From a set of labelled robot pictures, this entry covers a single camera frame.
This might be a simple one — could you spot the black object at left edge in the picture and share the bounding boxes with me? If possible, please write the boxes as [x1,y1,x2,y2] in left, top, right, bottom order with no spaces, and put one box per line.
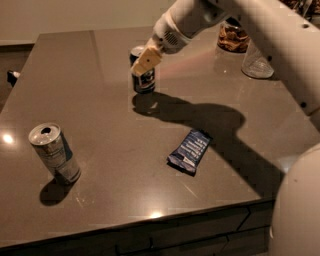
[7,70,21,87]

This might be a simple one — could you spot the blue rxbar wrapper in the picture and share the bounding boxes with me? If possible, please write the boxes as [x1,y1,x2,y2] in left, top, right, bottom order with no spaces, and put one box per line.
[167,129,212,176]

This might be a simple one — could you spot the silver energy drink can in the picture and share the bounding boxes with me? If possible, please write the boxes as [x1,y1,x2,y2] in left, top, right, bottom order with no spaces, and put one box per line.
[28,123,81,185]

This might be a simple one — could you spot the dark cabinet drawers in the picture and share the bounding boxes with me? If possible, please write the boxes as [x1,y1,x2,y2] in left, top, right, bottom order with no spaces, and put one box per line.
[0,199,275,256]

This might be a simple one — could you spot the glass jar with black lid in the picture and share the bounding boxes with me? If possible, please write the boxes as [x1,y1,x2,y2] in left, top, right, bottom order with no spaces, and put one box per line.
[217,18,250,53]

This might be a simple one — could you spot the blue pepsi can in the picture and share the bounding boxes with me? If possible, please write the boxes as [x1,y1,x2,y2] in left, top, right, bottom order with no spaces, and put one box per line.
[129,45,155,94]

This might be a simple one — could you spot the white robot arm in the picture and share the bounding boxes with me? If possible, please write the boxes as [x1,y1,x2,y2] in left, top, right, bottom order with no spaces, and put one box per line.
[131,0,320,256]

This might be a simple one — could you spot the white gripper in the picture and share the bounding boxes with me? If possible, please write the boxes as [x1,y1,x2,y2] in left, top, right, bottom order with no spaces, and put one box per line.
[131,0,229,76]

